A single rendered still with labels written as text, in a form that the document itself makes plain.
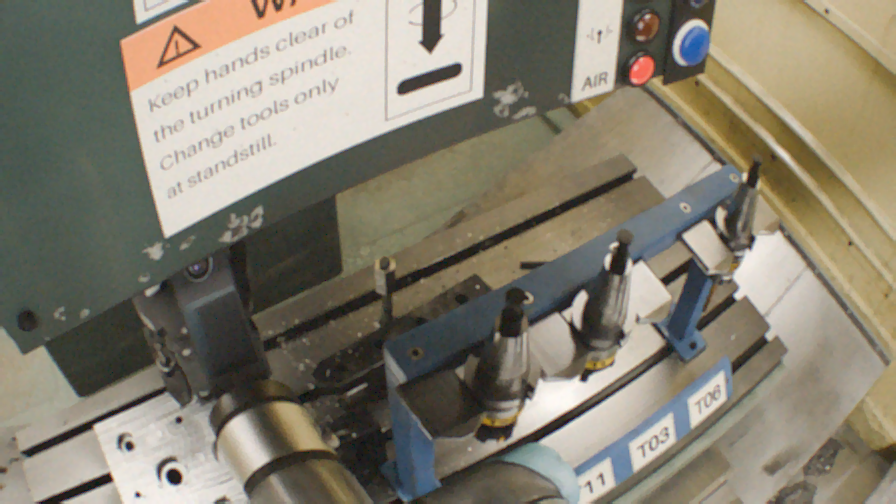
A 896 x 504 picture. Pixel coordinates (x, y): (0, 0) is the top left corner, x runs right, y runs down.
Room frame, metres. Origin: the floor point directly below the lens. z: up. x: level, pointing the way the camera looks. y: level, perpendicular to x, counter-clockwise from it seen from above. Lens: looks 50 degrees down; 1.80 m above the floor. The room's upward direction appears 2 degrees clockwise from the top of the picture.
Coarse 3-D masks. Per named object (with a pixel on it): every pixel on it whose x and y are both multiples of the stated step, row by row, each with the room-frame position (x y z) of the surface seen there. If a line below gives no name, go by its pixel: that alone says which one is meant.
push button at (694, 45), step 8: (688, 32) 0.35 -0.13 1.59; (696, 32) 0.35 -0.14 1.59; (704, 32) 0.36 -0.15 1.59; (688, 40) 0.35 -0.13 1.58; (696, 40) 0.35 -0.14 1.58; (704, 40) 0.36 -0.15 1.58; (680, 48) 0.35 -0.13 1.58; (688, 48) 0.35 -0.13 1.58; (696, 48) 0.35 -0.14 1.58; (704, 48) 0.36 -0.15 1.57; (680, 56) 0.35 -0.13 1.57; (688, 56) 0.35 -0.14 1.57; (696, 56) 0.35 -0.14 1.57; (704, 56) 0.36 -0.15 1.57; (688, 64) 0.35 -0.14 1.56
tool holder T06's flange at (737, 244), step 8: (720, 208) 0.56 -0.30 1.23; (720, 216) 0.55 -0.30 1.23; (720, 224) 0.54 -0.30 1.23; (720, 232) 0.53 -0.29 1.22; (728, 232) 0.53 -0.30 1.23; (752, 232) 0.53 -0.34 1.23; (728, 240) 0.52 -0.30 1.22; (736, 240) 0.52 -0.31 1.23; (744, 240) 0.52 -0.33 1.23; (752, 240) 0.53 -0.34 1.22; (736, 248) 0.51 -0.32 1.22; (744, 248) 0.51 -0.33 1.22; (752, 248) 0.52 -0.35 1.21; (736, 256) 0.51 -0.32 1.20
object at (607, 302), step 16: (608, 256) 0.43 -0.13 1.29; (608, 272) 0.41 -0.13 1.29; (624, 272) 0.41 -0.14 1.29; (592, 288) 0.42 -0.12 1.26; (608, 288) 0.41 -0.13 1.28; (624, 288) 0.41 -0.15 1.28; (592, 304) 0.41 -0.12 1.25; (608, 304) 0.41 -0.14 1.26; (624, 304) 0.41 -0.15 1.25; (592, 320) 0.41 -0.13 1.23; (608, 320) 0.40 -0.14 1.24; (624, 320) 0.41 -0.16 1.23
